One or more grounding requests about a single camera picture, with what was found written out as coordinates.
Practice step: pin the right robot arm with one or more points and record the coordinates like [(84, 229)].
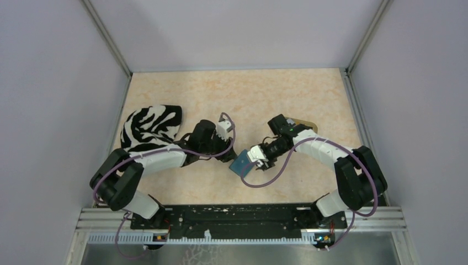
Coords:
[(358, 174)]

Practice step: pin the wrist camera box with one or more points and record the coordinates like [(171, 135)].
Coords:
[(223, 128), (256, 155)]

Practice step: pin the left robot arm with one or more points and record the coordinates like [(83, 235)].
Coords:
[(115, 183)]

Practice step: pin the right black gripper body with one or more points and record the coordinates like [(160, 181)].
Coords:
[(274, 150)]

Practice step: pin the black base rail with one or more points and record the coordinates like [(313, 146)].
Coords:
[(240, 221)]

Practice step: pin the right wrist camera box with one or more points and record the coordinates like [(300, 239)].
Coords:
[(256, 155)]

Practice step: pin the cream oval card tray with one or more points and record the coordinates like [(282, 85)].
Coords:
[(310, 124)]

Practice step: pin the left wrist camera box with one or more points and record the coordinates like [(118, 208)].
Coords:
[(223, 128)]

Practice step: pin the blue card holder wallet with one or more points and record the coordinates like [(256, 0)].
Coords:
[(241, 166)]

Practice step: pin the zebra striped cloth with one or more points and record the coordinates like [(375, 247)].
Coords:
[(151, 128)]

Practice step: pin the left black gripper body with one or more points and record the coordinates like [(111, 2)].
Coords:
[(218, 145)]

